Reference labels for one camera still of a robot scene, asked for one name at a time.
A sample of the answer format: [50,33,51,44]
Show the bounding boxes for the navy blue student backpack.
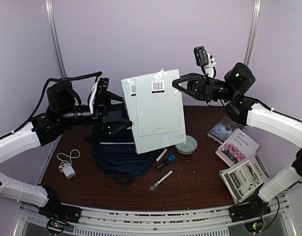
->
[84,105,162,185]

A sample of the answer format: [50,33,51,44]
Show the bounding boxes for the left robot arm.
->
[0,72,132,224]

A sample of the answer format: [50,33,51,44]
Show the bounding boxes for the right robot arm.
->
[172,62,302,220]

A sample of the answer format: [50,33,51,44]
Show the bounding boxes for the dark cover book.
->
[207,116,245,144]

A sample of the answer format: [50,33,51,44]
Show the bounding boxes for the white red marker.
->
[155,148,167,163]

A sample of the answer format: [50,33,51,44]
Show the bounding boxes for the pale blue ceramic bowl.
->
[175,135,198,155]

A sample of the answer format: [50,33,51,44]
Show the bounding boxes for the black blue highlighter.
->
[155,155,176,171]

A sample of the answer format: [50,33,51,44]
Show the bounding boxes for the white book pink flowers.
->
[215,128,260,167]

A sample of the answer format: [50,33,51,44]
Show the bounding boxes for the white green marker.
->
[150,170,173,191]

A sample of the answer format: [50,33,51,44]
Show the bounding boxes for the black white photo magazine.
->
[219,154,270,204]

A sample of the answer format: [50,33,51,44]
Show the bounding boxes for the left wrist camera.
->
[88,78,109,116]

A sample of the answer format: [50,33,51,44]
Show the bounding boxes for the white charger with cable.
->
[56,149,81,179]

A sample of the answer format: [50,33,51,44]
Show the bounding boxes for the right aluminium corner post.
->
[243,0,263,66]

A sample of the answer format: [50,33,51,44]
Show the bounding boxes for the aluminium corner post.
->
[243,0,263,66]
[45,0,66,77]

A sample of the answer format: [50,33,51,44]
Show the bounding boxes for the left aluminium corner post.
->
[45,0,66,77]

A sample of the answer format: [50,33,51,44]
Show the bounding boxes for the aluminium front rail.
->
[13,193,297,236]

